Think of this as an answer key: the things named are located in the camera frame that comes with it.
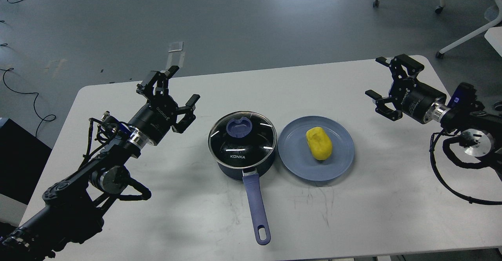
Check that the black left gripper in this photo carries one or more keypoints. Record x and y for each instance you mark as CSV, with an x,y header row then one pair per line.
x,y
160,112

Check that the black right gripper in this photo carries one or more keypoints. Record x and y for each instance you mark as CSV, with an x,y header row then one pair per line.
x,y
409,96

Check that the glass pot lid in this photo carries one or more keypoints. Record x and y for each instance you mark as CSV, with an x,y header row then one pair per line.
x,y
242,139

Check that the yellow potato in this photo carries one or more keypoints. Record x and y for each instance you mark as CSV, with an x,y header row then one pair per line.
x,y
319,143

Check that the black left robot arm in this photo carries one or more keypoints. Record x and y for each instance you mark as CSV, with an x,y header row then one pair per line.
x,y
75,206

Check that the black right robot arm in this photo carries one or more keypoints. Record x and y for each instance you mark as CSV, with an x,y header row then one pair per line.
x,y
472,136

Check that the dark blue saucepan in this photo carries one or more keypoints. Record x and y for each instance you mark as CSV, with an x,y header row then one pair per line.
x,y
250,176

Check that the blue plate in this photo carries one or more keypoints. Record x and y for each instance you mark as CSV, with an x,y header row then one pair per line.
x,y
297,158

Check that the black box at left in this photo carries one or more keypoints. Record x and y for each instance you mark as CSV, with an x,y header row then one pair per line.
x,y
22,160

